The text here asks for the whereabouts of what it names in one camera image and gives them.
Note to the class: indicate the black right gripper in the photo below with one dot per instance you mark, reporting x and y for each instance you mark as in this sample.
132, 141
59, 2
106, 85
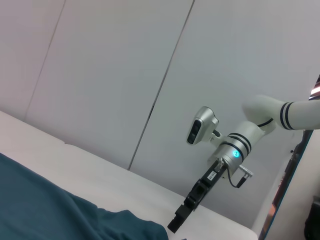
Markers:
203, 187

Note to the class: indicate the blue shirt with pink print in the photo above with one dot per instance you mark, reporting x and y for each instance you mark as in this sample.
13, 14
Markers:
50, 205

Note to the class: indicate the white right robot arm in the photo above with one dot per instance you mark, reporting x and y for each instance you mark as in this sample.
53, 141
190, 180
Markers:
260, 107

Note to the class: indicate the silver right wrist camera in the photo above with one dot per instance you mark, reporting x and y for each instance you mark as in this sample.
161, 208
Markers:
202, 122

